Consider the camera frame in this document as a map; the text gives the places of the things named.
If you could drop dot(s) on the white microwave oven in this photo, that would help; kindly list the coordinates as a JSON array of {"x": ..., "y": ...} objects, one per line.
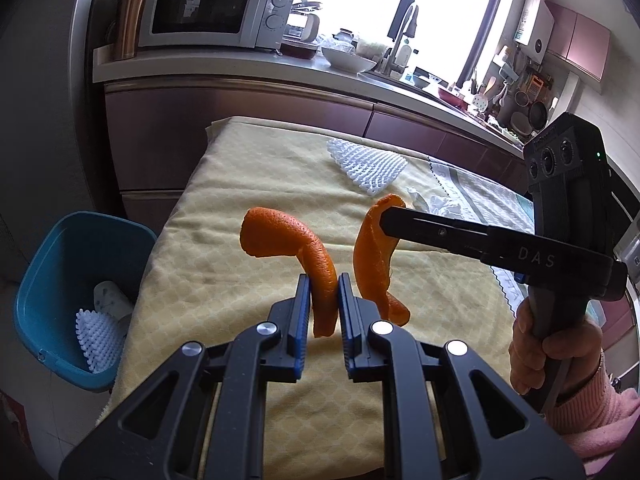
[{"x": 200, "y": 7}]

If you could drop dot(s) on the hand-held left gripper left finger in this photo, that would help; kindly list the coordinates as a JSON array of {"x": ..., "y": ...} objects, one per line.
[{"x": 301, "y": 320}]

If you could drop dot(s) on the hanging frying pan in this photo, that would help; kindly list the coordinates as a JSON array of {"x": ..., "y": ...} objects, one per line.
[{"x": 537, "y": 116}]

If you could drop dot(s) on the white bowl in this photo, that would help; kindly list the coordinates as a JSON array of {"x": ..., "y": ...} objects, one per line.
[{"x": 347, "y": 60}]

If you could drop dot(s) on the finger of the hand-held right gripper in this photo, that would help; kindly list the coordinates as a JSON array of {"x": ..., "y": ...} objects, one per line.
[{"x": 430, "y": 230}]

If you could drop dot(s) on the person's right forearm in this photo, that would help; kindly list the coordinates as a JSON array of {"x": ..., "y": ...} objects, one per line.
[{"x": 600, "y": 410}]

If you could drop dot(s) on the yellow tablecloth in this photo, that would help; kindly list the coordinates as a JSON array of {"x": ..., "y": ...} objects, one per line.
[{"x": 225, "y": 285}]

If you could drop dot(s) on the white floral tablecloth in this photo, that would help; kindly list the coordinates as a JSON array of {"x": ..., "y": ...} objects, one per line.
[{"x": 475, "y": 200}]

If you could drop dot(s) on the blue plastic bin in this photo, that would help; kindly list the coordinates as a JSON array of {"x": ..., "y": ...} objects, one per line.
[{"x": 55, "y": 260}]

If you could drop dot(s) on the white kettle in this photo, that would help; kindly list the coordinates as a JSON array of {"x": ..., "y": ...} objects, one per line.
[{"x": 305, "y": 27}]

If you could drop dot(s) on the long orange peel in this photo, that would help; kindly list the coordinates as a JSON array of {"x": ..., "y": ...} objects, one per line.
[{"x": 370, "y": 260}]

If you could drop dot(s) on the white foam fruit net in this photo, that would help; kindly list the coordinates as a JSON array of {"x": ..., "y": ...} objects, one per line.
[
  {"x": 367, "y": 165},
  {"x": 100, "y": 340}
]

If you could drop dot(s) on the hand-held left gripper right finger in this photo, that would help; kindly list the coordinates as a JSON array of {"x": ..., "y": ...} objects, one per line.
[{"x": 345, "y": 310}]

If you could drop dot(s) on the white water heater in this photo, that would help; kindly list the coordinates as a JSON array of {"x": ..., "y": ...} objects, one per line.
[{"x": 535, "y": 25}]

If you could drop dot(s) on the copper tumbler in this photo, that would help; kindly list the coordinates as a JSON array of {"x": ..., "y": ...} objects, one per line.
[{"x": 129, "y": 20}]

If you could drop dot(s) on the curved orange peel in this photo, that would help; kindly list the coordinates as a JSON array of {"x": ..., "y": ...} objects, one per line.
[{"x": 300, "y": 245}]

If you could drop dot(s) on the metal faucet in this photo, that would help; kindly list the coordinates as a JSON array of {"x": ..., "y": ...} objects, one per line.
[{"x": 400, "y": 35}]

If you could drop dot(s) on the brown base cabinet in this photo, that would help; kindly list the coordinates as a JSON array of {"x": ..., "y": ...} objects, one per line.
[{"x": 225, "y": 110}]

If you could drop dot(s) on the person's right hand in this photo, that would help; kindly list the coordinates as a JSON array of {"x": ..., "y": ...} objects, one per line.
[{"x": 522, "y": 355}]

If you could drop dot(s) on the pink wall cabinet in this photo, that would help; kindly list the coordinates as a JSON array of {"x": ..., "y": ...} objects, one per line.
[{"x": 580, "y": 40}]

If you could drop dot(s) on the dark red dish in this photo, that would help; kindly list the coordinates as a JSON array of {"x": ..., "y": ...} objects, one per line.
[{"x": 299, "y": 50}]

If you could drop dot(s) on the window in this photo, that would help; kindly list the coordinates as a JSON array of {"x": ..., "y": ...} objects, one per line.
[{"x": 360, "y": 0}]

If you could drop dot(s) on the grey refrigerator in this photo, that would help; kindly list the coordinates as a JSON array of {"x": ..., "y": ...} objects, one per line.
[{"x": 40, "y": 85}]

